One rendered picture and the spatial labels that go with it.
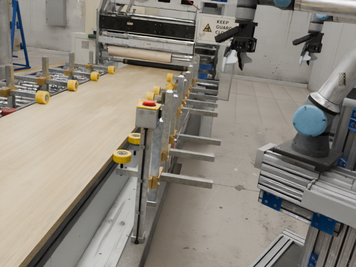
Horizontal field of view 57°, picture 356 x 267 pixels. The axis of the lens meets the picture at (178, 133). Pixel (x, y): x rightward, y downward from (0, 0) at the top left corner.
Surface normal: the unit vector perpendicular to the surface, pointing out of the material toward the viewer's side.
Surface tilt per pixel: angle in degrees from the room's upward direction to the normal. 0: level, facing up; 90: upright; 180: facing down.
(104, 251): 0
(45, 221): 0
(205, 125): 90
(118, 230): 0
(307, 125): 97
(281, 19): 90
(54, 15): 90
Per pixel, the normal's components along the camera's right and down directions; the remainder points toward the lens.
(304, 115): -0.59, 0.32
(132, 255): 0.11, -0.94
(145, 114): -0.12, 0.31
